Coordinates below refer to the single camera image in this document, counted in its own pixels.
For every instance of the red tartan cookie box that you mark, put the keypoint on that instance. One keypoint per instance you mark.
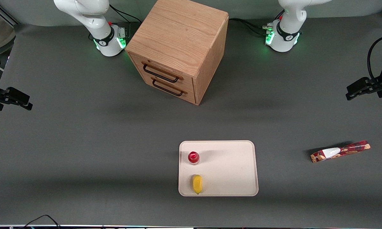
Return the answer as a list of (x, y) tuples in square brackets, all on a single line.
[(346, 151)]

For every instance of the beige plastic tray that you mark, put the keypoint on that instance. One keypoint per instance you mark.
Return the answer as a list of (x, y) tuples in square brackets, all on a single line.
[(229, 168)]

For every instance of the wooden drawer cabinet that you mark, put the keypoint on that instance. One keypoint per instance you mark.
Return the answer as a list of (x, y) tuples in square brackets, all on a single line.
[(181, 35)]

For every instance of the small red-capped bottle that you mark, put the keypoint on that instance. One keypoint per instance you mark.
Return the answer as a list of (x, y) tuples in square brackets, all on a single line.
[(193, 157)]

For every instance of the yellow lemon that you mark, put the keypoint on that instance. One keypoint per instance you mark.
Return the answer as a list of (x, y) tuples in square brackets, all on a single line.
[(197, 183)]

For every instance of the aluminium frame rail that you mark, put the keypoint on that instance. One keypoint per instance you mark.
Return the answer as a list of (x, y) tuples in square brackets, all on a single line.
[(6, 14)]

